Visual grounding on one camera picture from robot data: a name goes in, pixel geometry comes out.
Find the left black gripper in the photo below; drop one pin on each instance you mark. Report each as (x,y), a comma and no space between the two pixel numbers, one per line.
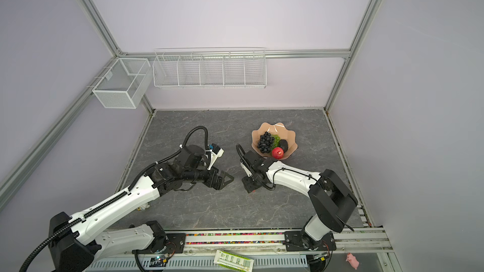
(219,184)

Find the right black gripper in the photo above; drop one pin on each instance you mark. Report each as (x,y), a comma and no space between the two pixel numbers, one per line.
(248,185)

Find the black grape bunch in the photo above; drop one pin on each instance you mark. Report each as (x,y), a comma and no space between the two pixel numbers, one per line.
(266,142)

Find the red apple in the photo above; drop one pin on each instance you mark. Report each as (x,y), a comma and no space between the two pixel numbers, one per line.
(278,153)

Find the green grape bunch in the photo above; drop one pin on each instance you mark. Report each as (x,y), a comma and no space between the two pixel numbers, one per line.
(276,139)

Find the dark avocado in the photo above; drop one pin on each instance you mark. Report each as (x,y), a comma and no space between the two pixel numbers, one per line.
(283,144)

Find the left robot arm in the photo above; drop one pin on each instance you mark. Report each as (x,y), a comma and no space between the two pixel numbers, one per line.
(76,241)

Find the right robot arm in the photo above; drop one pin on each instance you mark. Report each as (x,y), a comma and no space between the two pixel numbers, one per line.
(332,199)

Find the pink wavy fruit bowl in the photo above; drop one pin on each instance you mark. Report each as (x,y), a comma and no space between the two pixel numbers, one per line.
(282,132)

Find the green white packet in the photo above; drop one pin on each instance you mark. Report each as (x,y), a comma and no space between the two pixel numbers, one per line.
(234,262)

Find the pink pig toy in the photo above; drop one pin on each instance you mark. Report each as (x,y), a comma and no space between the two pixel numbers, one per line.
(352,260)

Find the small white mesh basket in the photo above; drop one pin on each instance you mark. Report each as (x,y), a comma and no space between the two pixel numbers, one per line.
(124,83)

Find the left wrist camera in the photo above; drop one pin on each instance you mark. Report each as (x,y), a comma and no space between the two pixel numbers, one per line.
(214,152)

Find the long white wire basket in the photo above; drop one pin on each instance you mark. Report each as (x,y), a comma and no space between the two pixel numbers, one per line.
(230,67)

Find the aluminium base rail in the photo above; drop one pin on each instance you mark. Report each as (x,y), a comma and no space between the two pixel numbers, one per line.
(234,240)

